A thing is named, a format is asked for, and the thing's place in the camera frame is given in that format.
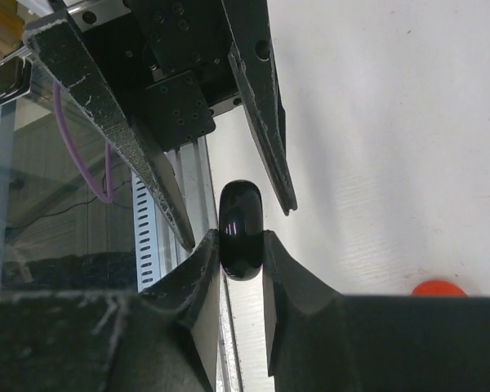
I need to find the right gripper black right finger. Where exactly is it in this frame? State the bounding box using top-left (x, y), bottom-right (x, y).
top-left (263, 230), bottom-right (490, 391)

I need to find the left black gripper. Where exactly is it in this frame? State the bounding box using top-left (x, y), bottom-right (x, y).
top-left (23, 1), bottom-right (297, 250)

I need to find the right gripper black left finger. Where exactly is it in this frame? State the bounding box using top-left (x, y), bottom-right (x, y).
top-left (0, 229), bottom-right (220, 391)

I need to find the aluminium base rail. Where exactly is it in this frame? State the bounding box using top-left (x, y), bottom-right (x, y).
top-left (0, 0), bottom-right (246, 392)

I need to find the white slotted cable duct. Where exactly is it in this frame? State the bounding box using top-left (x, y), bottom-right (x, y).
top-left (131, 172), bottom-right (162, 292)

